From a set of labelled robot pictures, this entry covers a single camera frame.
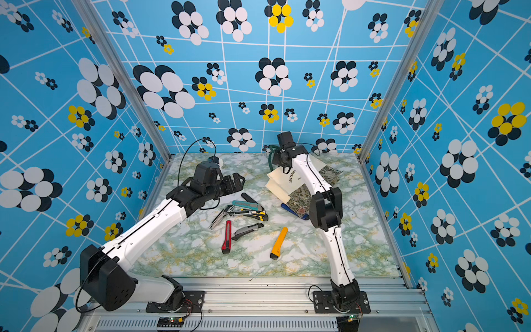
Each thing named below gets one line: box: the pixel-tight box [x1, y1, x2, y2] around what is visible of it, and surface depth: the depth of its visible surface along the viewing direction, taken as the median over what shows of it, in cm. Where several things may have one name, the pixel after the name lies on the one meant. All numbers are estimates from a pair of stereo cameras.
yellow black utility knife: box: [243, 211, 269, 222], surface depth 97 cm
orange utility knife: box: [269, 226, 289, 261], surface depth 88 cm
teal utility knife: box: [231, 200, 263, 211], surface depth 101 cm
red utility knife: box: [221, 219, 232, 254], surface depth 90 cm
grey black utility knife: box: [230, 222, 265, 241], surface depth 93 cm
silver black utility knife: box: [208, 204, 236, 230], surface depth 98 cm
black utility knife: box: [240, 192, 259, 205], surface depth 104 cm
